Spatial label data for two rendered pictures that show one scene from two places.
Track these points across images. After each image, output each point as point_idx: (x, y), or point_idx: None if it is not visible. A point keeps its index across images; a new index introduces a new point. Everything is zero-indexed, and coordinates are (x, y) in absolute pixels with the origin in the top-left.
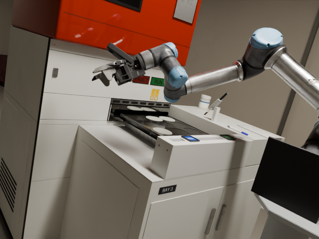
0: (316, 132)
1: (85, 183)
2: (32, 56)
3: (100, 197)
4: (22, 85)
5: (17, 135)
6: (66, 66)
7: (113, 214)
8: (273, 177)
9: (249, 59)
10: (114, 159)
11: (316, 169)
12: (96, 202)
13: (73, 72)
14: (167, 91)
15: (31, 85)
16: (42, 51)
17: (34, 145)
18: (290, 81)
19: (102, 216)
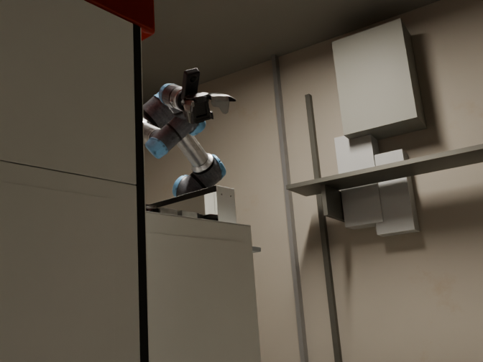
0: (195, 186)
1: (151, 303)
2: (64, 37)
3: (192, 297)
4: (6, 100)
5: (20, 256)
6: None
7: (221, 299)
8: None
9: (159, 119)
10: (198, 227)
11: None
12: (186, 313)
13: None
14: (177, 140)
15: (75, 104)
16: (114, 42)
17: (141, 235)
18: (189, 141)
19: (204, 322)
